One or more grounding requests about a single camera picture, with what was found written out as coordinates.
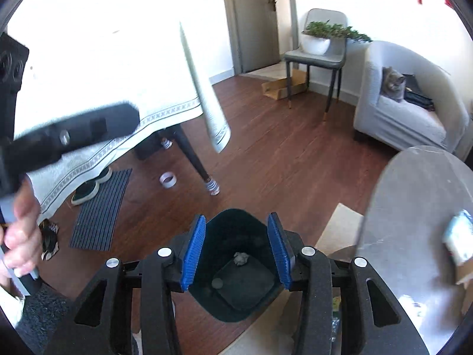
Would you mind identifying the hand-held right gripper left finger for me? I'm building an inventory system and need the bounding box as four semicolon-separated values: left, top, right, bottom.
44;214;208;355

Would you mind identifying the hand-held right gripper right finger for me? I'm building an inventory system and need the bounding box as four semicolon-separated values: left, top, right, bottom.
267;212;429;355

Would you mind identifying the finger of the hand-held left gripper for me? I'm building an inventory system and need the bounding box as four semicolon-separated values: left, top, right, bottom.
13;100;141;173

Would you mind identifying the dark green trash bin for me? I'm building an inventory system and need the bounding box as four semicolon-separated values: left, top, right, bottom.
187;209;292;323

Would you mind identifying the person's left forearm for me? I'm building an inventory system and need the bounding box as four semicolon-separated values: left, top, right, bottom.
0;283;26;328

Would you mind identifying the person's left hand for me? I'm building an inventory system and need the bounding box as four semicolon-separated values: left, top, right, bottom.
0;183;42;278

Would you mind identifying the flat brown cardboard sheet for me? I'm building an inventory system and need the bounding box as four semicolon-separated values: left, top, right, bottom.
314;202;365;260

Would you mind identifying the dark storage box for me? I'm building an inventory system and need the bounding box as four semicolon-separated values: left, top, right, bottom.
134;130;165;162

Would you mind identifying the dark striped floor mat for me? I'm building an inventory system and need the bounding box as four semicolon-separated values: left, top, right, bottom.
69;169;133;251

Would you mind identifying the pale green patterned tablecloth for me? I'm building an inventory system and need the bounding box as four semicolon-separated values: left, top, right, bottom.
7;18;232;226

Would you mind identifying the dark wooden table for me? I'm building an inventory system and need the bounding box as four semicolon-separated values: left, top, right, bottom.
160;123;221;195

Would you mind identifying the grey marble round table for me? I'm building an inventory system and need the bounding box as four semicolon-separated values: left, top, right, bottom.
354;146;473;355

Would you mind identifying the person's leg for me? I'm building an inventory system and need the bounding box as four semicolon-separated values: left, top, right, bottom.
15;283;76;355

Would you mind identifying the open cardboard box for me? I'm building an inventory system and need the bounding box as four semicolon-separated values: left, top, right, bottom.
261;68;308;101

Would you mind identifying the white blue tissue packet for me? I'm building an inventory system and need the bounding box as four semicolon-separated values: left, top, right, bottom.
442;209;473;267

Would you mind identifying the grey armchair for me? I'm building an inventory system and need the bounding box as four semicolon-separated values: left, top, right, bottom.
354;40;471;158

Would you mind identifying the grey dining chair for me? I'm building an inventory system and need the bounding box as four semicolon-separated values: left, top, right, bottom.
283;8;348;121

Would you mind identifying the grey door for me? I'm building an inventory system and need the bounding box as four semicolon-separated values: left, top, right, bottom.
219;0;298;75

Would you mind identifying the grey cat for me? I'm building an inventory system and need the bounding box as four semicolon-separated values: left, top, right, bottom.
381;66;407;103

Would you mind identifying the black bag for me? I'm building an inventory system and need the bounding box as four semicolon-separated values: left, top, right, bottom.
402;73;435;112

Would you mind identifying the potted plant in white pot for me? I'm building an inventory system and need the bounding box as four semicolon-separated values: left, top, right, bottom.
301;20;373;56

